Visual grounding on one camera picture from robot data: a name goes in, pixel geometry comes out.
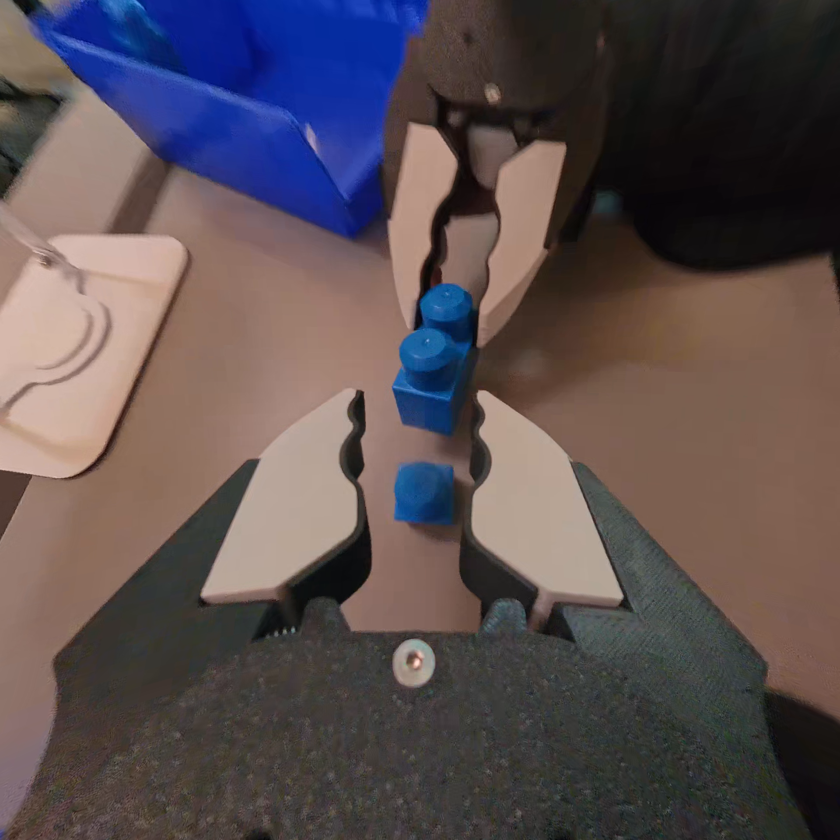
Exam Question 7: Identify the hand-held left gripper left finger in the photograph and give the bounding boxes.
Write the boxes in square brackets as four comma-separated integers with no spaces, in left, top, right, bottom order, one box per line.
[199,388,371,606]

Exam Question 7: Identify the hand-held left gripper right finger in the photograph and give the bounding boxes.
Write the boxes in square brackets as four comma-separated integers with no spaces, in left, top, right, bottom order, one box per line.
[459,390,624,608]

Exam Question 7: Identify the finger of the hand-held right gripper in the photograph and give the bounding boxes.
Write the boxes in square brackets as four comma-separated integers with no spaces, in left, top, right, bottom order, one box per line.
[476,141,567,347]
[387,121,460,329]

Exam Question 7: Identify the blue two-stud mega block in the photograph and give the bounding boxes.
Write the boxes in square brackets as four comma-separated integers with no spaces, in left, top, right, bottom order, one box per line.
[392,282,480,437]

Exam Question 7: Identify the blue plastic bin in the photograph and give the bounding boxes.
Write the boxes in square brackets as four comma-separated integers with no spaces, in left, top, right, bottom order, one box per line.
[29,0,427,238]

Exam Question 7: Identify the person's right forearm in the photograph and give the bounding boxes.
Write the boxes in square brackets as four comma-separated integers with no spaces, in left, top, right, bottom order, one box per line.
[591,0,840,270]

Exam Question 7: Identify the wooden document stand white base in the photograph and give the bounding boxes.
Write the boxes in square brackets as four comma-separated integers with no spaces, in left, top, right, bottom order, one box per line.
[0,200,190,479]

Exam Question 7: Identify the black chair armrest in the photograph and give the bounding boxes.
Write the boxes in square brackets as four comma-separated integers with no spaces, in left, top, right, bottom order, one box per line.
[764,689,840,840]

